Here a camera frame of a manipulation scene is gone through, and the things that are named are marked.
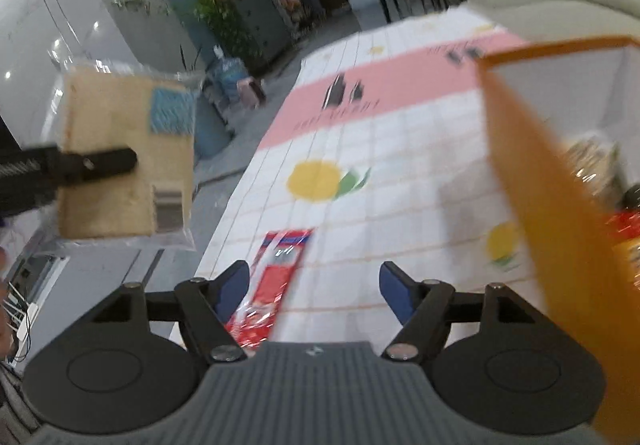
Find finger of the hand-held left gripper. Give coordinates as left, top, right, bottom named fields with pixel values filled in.
left=56, top=147, right=139, bottom=186

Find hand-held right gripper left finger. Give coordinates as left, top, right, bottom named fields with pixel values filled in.
left=92, top=260, right=250, bottom=366

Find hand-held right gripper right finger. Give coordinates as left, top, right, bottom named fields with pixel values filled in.
left=379, top=261, right=538, bottom=366

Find red white-striped snack packet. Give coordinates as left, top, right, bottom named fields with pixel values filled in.
left=225, top=227, right=315, bottom=361

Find packaged bread slices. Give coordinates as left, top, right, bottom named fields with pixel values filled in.
left=37, top=58, right=206, bottom=254

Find orange cardboard box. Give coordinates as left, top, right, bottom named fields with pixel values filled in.
left=475, top=38, right=640, bottom=444

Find green cracker packet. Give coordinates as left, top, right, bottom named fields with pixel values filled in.
left=562, top=130, right=626, bottom=206

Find red cartoon snack bag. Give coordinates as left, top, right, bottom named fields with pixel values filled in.
left=602, top=210, right=640, bottom=293

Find white TV bench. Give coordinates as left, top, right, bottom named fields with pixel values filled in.
left=0, top=215, right=166, bottom=361

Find grey trash can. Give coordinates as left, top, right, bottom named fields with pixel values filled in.
left=192, top=90, right=236, bottom=159

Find long-leaf potted plant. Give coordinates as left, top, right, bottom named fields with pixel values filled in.
left=177, top=42, right=206, bottom=74

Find blue water jug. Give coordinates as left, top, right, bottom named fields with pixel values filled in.
left=206, top=56, right=249, bottom=101

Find pink heater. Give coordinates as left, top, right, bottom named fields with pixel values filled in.
left=237, top=78, right=267, bottom=109

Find ivy plant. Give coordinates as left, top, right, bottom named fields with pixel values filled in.
left=192, top=0, right=263, bottom=71

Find grey cabinet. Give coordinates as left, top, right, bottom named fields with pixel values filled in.
left=232, top=0, right=294, bottom=66

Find shoe rack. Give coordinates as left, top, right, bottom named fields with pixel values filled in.
left=277, top=0, right=326, bottom=34

